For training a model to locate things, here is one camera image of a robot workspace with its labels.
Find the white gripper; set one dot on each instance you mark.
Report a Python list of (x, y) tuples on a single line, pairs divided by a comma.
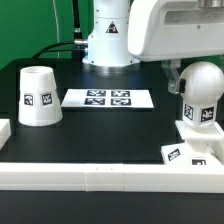
[(171, 30)]

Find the white lamp bulb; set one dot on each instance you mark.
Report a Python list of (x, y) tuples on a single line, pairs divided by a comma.
[(204, 86)]

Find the white lamp base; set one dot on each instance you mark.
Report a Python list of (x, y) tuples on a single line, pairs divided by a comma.
[(200, 146)]

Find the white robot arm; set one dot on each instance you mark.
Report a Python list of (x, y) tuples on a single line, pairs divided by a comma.
[(127, 32)]

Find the white lamp shade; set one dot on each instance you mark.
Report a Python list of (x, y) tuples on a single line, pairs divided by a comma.
[(39, 104)]

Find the white marker sheet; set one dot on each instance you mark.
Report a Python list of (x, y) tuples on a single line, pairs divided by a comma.
[(108, 98)]

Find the white left fence piece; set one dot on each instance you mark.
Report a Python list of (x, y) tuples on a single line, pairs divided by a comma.
[(5, 131)]

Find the white front fence rail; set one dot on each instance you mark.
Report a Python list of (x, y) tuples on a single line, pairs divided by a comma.
[(110, 177)]

